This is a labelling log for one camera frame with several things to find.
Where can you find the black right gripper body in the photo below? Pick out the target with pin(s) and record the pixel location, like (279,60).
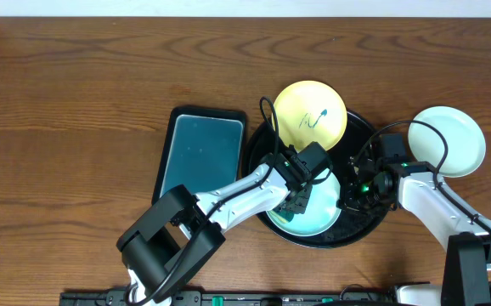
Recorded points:
(365,197)

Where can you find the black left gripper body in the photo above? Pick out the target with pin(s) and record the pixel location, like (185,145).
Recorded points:
(298,197)

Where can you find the light blue plate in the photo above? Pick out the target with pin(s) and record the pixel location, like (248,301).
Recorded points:
(321,211)

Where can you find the green scrubbing sponge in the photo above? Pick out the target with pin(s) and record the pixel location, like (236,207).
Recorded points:
(286,216)

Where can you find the pale green plate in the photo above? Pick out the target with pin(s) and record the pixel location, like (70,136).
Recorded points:
(465,139)

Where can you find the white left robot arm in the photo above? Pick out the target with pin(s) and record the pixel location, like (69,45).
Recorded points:
(169,244)

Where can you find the black round tray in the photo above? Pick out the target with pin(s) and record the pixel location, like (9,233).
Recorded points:
(349,227)

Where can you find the black rectangular water tray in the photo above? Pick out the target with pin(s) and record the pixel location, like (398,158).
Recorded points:
(202,149)

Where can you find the yellow plate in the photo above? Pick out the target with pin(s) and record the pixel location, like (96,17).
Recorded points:
(310,111)

